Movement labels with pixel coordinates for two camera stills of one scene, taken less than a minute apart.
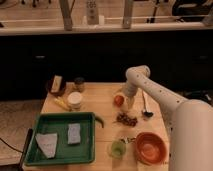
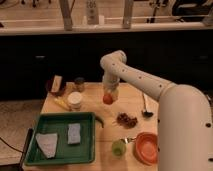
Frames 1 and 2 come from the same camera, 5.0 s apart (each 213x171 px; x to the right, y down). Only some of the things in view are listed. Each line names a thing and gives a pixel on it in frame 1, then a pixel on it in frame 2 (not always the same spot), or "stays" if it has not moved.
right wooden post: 127,14 stays
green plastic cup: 118,149 stays
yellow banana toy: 62,103 stays
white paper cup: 74,100 stays
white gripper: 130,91 -> 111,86
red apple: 118,100 -> 108,99
